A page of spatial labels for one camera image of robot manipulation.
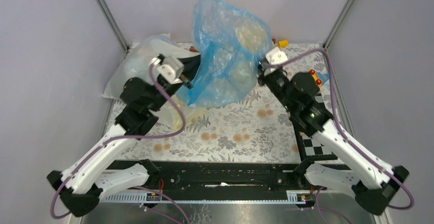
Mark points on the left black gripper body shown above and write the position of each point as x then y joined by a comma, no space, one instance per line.
186,77

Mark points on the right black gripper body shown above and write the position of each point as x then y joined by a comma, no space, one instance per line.
275,78

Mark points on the blue plastic trash bag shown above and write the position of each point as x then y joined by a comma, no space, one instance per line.
231,42

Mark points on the large translucent white bag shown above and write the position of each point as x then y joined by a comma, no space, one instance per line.
136,64

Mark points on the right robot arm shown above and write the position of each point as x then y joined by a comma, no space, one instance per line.
371,181

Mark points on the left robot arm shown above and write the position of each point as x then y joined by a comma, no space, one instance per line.
82,186

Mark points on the brown wooden cylinder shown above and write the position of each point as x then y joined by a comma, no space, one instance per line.
193,49

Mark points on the yellow cube block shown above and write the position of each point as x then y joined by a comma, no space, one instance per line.
282,43

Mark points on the orange toy car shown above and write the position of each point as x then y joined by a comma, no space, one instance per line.
313,74

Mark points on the blue triangle piece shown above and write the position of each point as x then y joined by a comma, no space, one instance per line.
324,77

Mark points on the floral patterned table mat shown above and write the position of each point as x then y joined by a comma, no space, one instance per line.
256,129

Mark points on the black white checkerboard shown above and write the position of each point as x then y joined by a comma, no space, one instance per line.
310,149

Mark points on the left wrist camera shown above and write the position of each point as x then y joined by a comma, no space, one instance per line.
170,68

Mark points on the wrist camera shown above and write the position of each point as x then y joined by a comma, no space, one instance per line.
276,57
170,68

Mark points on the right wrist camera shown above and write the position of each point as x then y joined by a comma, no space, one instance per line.
276,57

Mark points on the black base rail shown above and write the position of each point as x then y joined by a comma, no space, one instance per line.
227,182

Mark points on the left aluminium frame post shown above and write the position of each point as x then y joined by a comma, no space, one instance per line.
113,24

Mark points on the aluminium frame post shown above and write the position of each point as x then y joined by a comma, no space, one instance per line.
341,17
113,24

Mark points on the right aluminium frame post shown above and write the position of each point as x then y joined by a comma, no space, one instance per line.
341,17

